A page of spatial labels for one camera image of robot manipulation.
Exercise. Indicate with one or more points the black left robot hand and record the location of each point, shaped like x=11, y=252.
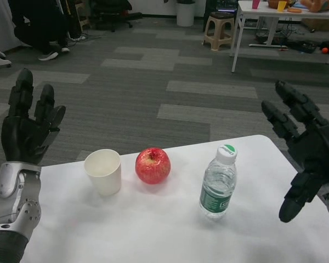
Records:
x=22, y=137

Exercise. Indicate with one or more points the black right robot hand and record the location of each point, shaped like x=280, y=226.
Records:
x=320, y=148

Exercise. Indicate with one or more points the clear plastic water bottle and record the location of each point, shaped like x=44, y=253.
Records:
x=218, y=186

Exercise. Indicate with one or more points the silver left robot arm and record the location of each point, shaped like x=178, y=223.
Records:
x=13, y=200

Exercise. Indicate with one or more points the white caster leg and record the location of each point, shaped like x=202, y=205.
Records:
x=1, y=59

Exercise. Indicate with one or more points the white paper cup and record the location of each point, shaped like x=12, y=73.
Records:
x=104, y=175

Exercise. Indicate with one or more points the crouching person in black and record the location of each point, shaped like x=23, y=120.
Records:
x=41, y=24

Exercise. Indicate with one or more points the white office desk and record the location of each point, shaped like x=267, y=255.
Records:
x=80, y=16

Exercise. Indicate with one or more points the red apple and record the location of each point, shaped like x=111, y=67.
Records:
x=153, y=167

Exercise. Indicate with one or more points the orange toy carrot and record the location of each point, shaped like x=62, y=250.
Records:
x=294, y=10

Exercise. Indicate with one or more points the orange plush toy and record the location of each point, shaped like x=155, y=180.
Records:
x=316, y=5

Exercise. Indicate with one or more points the yellow plastic cup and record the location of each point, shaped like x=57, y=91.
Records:
x=282, y=6

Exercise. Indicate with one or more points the large white table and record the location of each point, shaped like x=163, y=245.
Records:
x=263, y=12

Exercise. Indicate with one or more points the brown woven bowl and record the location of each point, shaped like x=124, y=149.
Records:
x=272, y=3

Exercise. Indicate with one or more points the black mesh office chair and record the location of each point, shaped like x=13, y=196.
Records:
x=112, y=13

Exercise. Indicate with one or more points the beige plastic stool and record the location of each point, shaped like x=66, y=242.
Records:
x=218, y=30

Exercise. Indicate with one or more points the pink plastic cup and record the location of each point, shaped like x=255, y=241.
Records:
x=255, y=3

